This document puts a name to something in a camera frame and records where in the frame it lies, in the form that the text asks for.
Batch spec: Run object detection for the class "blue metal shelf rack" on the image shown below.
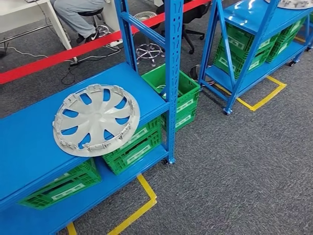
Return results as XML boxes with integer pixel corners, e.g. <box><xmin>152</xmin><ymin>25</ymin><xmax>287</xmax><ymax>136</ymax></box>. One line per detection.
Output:
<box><xmin>0</xmin><ymin>0</ymin><xmax>184</xmax><ymax>235</ymax></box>

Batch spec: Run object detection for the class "green plastic crate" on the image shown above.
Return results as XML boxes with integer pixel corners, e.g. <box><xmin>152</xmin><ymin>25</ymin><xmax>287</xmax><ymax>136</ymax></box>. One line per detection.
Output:
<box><xmin>276</xmin><ymin>16</ymin><xmax>308</xmax><ymax>46</ymax></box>
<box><xmin>221</xmin><ymin>23</ymin><xmax>281</xmax><ymax>62</ymax></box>
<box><xmin>161</xmin><ymin>104</ymin><xmax>198</xmax><ymax>133</ymax></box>
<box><xmin>213</xmin><ymin>44</ymin><xmax>272</xmax><ymax>81</ymax></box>
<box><xmin>265</xmin><ymin>31</ymin><xmax>299</xmax><ymax>64</ymax></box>
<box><xmin>141</xmin><ymin>64</ymin><xmax>201</xmax><ymax>115</ymax></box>
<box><xmin>102</xmin><ymin>116</ymin><xmax>163</xmax><ymax>176</ymax></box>
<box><xmin>18</xmin><ymin>158</ymin><xmax>102</xmax><ymax>211</ymax></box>

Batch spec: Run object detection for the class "chrome chair wheel base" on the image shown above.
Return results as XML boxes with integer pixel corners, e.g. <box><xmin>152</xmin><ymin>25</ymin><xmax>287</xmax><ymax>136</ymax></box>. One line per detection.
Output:
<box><xmin>133</xmin><ymin>11</ymin><xmax>165</xmax><ymax>68</ymax></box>

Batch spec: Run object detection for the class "silver wheel hubcap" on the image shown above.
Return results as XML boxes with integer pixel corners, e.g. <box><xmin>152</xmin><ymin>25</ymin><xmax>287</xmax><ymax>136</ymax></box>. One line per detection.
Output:
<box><xmin>265</xmin><ymin>0</ymin><xmax>313</xmax><ymax>10</ymax></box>
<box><xmin>52</xmin><ymin>83</ymin><xmax>140</xmax><ymax>158</ymax></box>

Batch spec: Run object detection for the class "yellow floor tape square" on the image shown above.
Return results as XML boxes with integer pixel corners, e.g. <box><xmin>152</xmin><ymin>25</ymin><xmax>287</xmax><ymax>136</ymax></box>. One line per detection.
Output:
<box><xmin>66</xmin><ymin>174</ymin><xmax>158</xmax><ymax>235</ymax></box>

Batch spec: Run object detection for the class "small white power strip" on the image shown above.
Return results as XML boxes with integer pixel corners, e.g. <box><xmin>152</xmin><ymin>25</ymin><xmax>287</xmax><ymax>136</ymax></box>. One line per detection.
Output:
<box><xmin>107</xmin><ymin>39</ymin><xmax>124</xmax><ymax>48</ymax></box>

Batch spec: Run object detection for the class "black office chair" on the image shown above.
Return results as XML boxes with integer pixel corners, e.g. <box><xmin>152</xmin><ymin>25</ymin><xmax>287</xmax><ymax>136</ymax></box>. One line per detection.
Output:
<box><xmin>156</xmin><ymin>0</ymin><xmax>210</xmax><ymax>55</ymax></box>

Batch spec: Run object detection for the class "white table leg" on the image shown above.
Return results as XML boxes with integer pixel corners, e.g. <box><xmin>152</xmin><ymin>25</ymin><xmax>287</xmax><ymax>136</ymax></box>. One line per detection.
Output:
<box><xmin>101</xmin><ymin>0</ymin><xmax>121</xmax><ymax>32</ymax></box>
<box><xmin>44</xmin><ymin>0</ymin><xmax>78</xmax><ymax>63</ymax></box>

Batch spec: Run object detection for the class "black round stool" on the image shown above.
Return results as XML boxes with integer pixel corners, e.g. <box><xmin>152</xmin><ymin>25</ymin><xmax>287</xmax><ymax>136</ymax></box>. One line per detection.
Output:
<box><xmin>78</xmin><ymin>8</ymin><xmax>110</xmax><ymax>37</ymax></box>

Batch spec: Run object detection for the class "person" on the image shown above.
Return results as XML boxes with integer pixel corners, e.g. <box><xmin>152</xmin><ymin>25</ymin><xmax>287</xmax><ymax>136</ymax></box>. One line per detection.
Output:
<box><xmin>50</xmin><ymin>0</ymin><xmax>110</xmax><ymax>45</ymax></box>

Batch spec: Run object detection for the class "red barrier belt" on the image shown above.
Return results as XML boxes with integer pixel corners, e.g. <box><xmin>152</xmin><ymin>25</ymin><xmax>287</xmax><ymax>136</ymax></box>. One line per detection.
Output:
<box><xmin>0</xmin><ymin>0</ymin><xmax>210</xmax><ymax>85</ymax></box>

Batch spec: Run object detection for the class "chrome stool ring base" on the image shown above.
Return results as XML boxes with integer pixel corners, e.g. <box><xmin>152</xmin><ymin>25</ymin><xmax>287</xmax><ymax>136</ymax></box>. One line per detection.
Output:
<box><xmin>189</xmin><ymin>64</ymin><xmax>216</xmax><ymax>87</ymax></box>

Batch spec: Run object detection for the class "black floor cable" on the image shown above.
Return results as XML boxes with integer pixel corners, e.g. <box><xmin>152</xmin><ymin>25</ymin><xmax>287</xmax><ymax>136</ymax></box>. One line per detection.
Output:
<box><xmin>60</xmin><ymin>45</ymin><xmax>121</xmax><ymax>86</ymax></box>

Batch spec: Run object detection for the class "blue metal rack frame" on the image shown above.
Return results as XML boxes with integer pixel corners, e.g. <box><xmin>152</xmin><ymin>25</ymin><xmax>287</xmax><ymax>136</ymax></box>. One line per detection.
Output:
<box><xmin>198</xmin><ymin>0</ymin><xmax>313</xmax><ymax>116</ymax></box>

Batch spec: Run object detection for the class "thin white floor cable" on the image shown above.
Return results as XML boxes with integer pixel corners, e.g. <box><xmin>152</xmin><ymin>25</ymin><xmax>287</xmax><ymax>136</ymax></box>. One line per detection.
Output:
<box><xmin>0</xmin><ymin>46</ymin><xmax>74</xmax><ymax>63</ymax></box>

